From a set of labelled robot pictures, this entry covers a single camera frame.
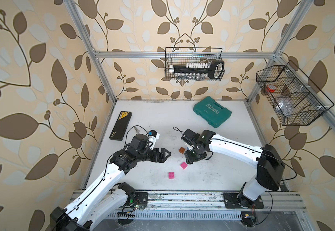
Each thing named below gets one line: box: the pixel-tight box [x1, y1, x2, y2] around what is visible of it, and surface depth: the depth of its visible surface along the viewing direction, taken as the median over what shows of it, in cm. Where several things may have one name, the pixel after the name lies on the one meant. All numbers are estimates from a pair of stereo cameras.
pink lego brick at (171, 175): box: [168, 171, 175, 180], surface depth 84 cm
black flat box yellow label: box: [108, 111, 133, 142], surface depth 108 cm
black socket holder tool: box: [168, 60, 225, 80], surface depth 86 cm
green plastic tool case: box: [193, 96, 232, 129], surface depth 110 cm
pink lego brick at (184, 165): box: [180, 161, 188, 170], surface depth 87 cm
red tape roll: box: [265, 84, 277, 93], surface depth 84 cm
